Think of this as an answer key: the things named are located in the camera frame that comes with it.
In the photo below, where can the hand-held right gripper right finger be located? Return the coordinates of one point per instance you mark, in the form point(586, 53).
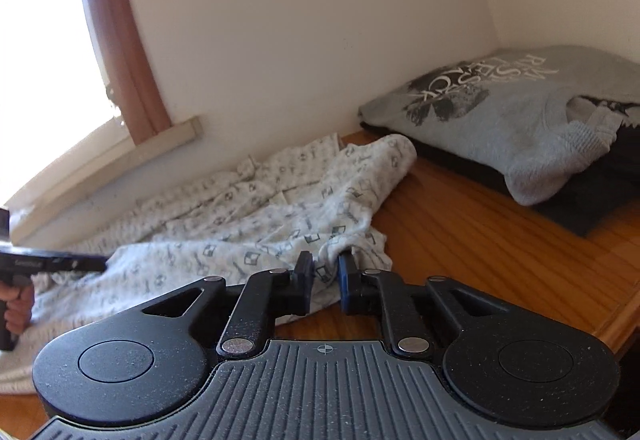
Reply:
point(344, 277)

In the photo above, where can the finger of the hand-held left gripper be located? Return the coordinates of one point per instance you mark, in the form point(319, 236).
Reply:
point(92, 263)

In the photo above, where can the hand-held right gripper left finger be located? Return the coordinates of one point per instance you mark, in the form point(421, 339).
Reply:
point(306, 270)

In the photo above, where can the white patterned shirt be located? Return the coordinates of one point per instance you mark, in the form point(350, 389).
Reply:
point(250, 210)

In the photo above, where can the grey printed sweatshirt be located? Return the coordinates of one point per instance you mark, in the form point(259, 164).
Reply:
point(500, 130)

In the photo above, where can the person's left hand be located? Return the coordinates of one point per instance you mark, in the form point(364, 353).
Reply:
point(25, 307)

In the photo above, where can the cream window sill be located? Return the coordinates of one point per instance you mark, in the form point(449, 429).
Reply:
point(100, 175)

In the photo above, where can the black folded garment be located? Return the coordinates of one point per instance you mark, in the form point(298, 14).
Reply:
point(575, 215)

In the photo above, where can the wooden window frame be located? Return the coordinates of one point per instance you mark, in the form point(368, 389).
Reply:
point(125, 45)

